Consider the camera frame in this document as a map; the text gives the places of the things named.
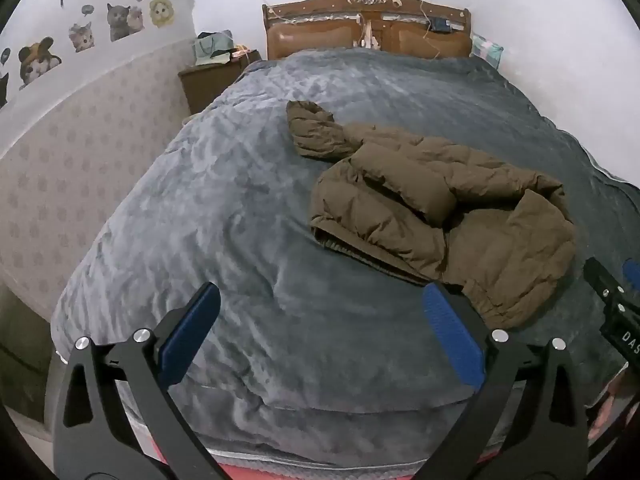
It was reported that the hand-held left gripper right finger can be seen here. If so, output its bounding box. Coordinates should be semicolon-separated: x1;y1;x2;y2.
400;281;588;480

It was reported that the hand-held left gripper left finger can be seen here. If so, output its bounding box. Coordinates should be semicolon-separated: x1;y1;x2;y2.
52;281;236;480

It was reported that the olive brown puffer jacket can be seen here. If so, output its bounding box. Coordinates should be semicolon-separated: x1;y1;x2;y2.
286;100;577;331

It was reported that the person's right hand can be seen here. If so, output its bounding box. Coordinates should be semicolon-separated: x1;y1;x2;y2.
587;375;630;441

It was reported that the grey plush blanket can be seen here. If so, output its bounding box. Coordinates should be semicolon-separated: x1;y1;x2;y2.
50;49;640;463

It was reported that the brown wooden nightstand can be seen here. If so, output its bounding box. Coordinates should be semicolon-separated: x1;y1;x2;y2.
178;50;262;117

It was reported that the mint green bag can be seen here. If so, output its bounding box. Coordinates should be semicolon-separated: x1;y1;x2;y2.
193;31;236;66

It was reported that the brown white pet sticker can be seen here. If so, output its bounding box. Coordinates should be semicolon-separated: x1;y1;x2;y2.
18;36;64;91

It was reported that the yellow flower cat sticker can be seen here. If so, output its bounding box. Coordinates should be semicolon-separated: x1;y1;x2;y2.
148;0;175;29

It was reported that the wooden bed headboard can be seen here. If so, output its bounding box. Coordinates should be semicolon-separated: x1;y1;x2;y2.
262;0;473;60

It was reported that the tabby kitten wall sticker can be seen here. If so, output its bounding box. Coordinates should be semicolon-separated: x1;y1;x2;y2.
68;20;96;54

